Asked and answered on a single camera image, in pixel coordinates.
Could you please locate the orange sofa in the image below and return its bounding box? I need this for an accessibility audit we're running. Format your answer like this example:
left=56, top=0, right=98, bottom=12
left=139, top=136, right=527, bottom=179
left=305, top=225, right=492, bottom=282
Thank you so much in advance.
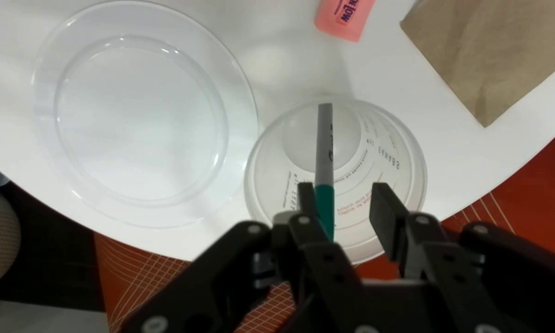
left=94, top=118, right=555, bottom=333

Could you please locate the small brown paper napkin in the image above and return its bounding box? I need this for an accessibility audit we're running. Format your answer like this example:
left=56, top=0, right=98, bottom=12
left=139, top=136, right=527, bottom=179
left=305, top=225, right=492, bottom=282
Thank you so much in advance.
left=400, top=0, right=555, bottom=129

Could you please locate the green and grey pen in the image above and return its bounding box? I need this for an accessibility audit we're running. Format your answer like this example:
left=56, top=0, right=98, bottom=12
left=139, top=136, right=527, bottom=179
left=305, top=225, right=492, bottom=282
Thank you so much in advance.
left=313, top=101, right=339, bottom=241

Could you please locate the clear plastic cup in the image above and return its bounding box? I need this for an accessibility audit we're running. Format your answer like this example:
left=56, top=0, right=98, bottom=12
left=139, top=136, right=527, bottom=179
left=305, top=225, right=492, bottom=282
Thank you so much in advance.
left=242, top=97, right=429, bottom=266

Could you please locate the clear plastic plate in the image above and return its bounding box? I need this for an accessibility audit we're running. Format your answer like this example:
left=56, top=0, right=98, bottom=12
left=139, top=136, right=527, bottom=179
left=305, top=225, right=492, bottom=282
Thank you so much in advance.
left=32, top=0, right=261, bottom=229

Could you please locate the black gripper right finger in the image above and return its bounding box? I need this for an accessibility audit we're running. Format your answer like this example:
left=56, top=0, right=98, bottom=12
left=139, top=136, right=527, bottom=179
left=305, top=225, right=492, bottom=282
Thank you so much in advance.
left=350, top=180, right=555, bottom=333

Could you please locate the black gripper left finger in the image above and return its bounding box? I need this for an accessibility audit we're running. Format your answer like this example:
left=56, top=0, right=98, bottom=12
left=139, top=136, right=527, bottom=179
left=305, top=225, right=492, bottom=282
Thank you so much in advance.
left=118, top=180, right=366, bottom=333

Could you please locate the pink eraser block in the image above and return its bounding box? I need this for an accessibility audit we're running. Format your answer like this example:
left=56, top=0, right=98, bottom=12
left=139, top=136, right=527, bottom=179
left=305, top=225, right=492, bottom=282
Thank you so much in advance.
left=313, top=0, right=377, bottom=44

